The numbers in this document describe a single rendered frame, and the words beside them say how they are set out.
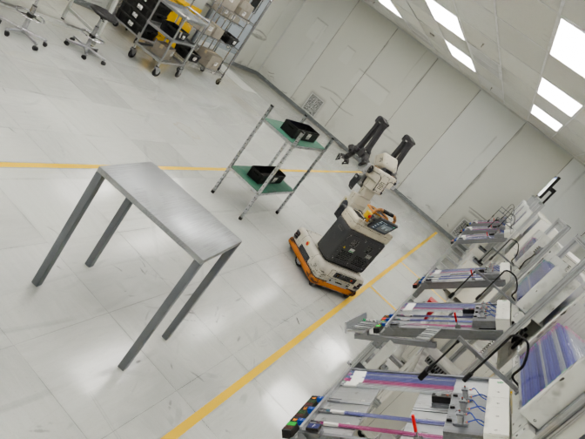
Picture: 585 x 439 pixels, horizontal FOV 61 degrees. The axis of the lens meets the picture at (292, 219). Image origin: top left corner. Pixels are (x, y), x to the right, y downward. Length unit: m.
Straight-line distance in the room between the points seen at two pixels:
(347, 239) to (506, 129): 7.72
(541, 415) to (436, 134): 10.55
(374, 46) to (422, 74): 1.35
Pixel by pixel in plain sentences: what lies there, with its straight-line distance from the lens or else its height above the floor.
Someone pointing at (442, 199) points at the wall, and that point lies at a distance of 12.05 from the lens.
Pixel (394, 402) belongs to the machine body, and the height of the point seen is 0.38.
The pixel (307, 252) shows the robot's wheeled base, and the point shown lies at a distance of 4.96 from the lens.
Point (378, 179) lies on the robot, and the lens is 4.96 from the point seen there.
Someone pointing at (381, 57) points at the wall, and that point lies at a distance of 12.61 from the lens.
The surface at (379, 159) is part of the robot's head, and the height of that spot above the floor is 1.30.
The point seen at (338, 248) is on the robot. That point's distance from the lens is 4.78.
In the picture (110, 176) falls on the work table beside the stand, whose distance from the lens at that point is 2.59.
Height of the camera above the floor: 1.93
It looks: 19 degrees down
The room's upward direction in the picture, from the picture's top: 38 degrees clockwise
